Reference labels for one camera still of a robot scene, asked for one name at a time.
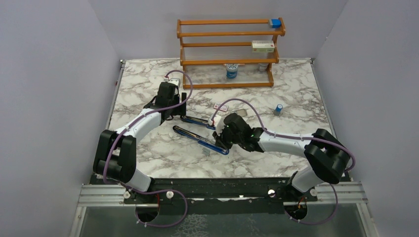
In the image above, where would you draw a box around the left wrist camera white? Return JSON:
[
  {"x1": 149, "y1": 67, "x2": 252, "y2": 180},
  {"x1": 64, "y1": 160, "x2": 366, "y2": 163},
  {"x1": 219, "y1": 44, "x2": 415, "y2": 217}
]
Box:
[{"x1": 167, "y1": 78, "x2": 181, "y2": 87}]

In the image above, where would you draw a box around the blue stapler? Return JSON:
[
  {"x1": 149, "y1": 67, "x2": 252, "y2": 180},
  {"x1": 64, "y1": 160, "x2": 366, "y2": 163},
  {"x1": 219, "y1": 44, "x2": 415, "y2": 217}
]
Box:
[{"x1": 172, "y1": 116, "x2": 229, "y2": 155}]

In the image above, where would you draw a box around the blue box on top shelf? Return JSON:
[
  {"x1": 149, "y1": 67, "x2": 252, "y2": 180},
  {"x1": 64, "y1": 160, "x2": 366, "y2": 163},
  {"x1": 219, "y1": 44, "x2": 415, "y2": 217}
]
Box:
[{"x1": 269, "y1": 19, "x2": 282, "y2": 29}]

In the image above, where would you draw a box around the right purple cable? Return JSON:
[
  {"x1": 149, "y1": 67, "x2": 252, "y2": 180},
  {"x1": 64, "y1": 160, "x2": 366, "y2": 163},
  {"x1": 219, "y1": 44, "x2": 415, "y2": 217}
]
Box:
[{"x1": 211, "y1": 98, "x2": 356, "y2": 226}]

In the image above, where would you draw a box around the orange wooden shelf rack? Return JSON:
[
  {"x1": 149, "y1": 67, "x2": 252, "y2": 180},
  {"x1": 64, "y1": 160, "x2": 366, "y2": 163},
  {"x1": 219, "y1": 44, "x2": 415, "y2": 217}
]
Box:
[{"x1": 176, "y1": 17, "x2": 286, "y2": 89}]

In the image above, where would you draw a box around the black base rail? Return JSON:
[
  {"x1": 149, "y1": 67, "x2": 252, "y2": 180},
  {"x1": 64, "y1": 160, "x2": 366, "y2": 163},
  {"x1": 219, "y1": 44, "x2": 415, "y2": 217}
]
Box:
[{"x1": 78, "y1": 175, "x2": 367, "y2": 217}]

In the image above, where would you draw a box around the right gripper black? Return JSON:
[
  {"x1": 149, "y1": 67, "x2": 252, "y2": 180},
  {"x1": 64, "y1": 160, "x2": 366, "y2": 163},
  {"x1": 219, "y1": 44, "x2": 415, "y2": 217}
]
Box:
[{"x1": 212, "y1": 124, "x2": 243, "y2": 151}]

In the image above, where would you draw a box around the white green carton box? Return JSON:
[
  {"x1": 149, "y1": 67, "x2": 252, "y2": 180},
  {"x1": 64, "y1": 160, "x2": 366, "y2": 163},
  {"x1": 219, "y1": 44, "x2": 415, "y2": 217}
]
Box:
[{"x1": 251, "y1": 40, "x2": 275, "y2": 53}]

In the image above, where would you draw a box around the purple cable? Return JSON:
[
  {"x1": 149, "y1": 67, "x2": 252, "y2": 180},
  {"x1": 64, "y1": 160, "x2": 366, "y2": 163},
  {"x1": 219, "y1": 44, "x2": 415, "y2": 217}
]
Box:
[
  {"x1": 211, "y1": 98, "x2": 356, "y2": 226},
  {"x1": 102, "y1": 70, "x2": 194, "y2": 229}
]

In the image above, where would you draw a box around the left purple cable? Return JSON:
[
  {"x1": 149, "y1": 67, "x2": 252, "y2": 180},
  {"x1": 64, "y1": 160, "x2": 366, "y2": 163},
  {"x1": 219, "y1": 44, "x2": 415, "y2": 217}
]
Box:
[{"x1": 102, "y1": 70, "x2": 194, "y2": 229}]

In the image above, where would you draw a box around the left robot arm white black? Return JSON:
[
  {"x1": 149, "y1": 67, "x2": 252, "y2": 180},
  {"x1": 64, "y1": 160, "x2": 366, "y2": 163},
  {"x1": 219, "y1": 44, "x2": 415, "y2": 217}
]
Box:
[{"x1": 93, "y1": 80, "x2": 187, "y2": 203}]

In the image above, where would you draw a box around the small blue capped cylinder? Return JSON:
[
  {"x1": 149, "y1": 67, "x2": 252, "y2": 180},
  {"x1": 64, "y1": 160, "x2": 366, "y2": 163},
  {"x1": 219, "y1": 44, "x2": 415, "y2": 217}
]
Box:
[{"x1": 273, "y1": 104, "x2": 283, "y2": 116}]

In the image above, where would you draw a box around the white small jar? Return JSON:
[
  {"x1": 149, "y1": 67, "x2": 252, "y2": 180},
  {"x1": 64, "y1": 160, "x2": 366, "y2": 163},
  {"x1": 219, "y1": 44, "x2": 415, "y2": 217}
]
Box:
[{"x1": 258, "y1": 63, "x2": 269, "y2": 72}]

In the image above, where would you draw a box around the blue white cup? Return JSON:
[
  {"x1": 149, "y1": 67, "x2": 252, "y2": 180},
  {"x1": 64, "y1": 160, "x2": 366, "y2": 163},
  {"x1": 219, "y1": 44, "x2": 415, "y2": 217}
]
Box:
[{"x1": 226, "y1": 64, "x2": 239, "y2": 79}]

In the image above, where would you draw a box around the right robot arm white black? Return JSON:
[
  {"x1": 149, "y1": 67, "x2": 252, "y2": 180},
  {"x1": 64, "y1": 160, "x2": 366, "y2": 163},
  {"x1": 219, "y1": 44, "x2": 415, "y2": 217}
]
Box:
[{"x1": 209, "y1": 113, "x2": 350, "y2": 201}]

